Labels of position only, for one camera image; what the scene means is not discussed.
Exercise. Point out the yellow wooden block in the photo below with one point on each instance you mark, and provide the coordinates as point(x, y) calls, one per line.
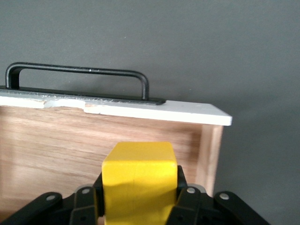
point(138, 178)

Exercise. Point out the wooden drawer with white front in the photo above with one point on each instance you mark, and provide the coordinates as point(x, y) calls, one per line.
point(58, 145)

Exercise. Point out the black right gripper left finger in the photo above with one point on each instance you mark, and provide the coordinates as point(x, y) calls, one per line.
point(58, 208)

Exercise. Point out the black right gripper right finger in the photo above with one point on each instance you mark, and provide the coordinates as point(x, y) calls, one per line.
point(206, 211)

